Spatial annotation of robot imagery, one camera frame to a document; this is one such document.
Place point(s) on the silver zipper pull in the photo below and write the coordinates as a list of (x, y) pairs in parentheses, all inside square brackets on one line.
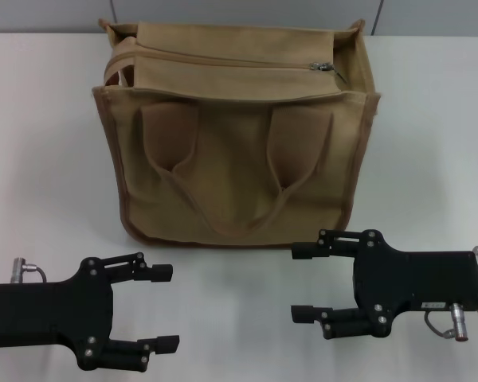
[(320, 67)]

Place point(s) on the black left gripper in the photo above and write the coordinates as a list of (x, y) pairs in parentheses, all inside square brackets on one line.
[(44, 314)]

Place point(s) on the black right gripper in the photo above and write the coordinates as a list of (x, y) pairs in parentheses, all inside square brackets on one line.
[(418, 278)]

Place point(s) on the khaki fabric food bag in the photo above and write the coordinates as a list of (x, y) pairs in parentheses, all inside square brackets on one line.
[(239, 179)]

